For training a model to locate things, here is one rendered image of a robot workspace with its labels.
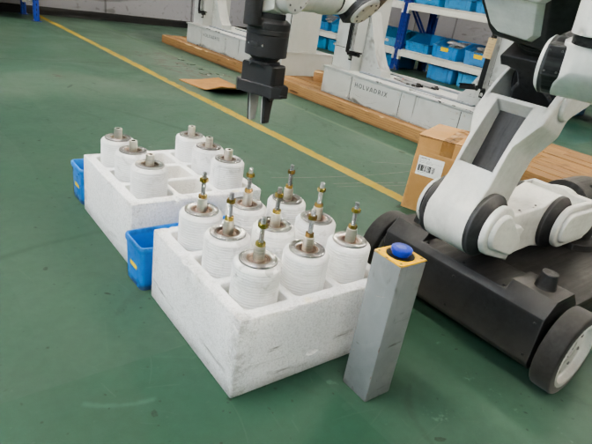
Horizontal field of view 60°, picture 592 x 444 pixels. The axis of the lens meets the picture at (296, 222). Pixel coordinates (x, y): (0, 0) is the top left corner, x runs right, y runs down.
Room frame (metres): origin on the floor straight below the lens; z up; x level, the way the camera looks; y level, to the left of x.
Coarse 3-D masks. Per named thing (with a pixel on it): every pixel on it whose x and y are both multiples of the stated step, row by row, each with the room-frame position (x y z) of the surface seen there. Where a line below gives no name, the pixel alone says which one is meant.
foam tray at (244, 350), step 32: (160, 256) 1.02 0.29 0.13; (192, 256) 0.96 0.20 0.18; (160, 288) 1.01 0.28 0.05; (192, 288) 0.90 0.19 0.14; (224, 288) 0.88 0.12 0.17; (352, 288) 0.94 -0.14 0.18; (192, 320) 0.89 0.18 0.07; (224, 320) 0.80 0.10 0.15; (256, 320) 0.78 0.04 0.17; (288, 320) 0.83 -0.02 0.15; (320, 320) 0.88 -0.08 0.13; (352, 320) 0.95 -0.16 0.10; (224, 352) 0.79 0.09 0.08; (256, 352) 0.79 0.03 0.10; (288, 352) 0.84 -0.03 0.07; (320, 352) 0.90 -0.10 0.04; (224, 384) 0.78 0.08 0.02; (256, 384) 0.80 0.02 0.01
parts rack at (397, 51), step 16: (432, 16) 7.24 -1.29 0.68; (448, 16) 6.35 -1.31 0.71; (464, 16) 6.20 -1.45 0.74; (480, 16) 6.05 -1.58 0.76; (320, 32) 7.93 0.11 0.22; (400, 32) 6.84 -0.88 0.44; (432, 32) 7.17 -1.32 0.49; (400, 48) 6.80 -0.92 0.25; (448, 64) 6.23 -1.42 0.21; (464, 64) 6.08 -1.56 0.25
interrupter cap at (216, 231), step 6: (210, 228) 0.95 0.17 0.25; (216, 228) 0.96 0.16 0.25; (222, 228) 0.97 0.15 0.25; (234, 228) 0.98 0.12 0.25; (240, 228) 0.98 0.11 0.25; (216, 234) 0.93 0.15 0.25; (222, 234) 0.94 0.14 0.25; (234, 234) 0.95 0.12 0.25; (240, 234) 0.95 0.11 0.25; (228, 240) 0.92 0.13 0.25; (234, 240) 0.92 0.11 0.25
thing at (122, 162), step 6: (120, 156) 1.32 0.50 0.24; (126, 156) 1.32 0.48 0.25; (132, 156) 1.32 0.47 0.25; (138, 156) 1.33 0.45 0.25; (144, 156) 1.35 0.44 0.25; (120, 162) 1.32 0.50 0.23; (126, 162) 1.32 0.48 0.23; (132, 162) 1.32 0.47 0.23; (120, 168) 1.32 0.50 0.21; (126, 168) 1.32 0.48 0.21; (120, 174) 1.32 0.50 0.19; (126, 174) 1.32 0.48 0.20; (120, 180) 1.32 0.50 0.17; (126, 180) 1.32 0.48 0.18
